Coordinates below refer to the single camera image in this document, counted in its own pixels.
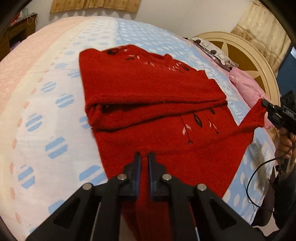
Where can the pink blue bed sheet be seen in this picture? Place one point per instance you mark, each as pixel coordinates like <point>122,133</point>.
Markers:
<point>47,147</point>

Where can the right hand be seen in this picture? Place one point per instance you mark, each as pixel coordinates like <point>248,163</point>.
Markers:
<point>286,146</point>

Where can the beige patterned curtain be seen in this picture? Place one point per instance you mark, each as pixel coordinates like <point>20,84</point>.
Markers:
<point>58,6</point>

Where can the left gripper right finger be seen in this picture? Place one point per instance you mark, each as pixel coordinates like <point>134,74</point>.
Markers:
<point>196,212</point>

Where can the black white patterned pillow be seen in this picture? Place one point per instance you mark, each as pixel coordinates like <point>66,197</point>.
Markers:
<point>215,53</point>

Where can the red knitted sweater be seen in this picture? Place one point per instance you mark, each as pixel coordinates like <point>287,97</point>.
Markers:
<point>137,101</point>

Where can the brown wooden cabinet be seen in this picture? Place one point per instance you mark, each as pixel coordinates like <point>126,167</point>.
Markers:
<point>17,32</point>

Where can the cream wooden headboard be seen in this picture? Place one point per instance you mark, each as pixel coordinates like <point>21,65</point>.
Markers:
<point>248,58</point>

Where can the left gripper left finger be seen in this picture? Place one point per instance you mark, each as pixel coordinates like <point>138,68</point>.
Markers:
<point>93,212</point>

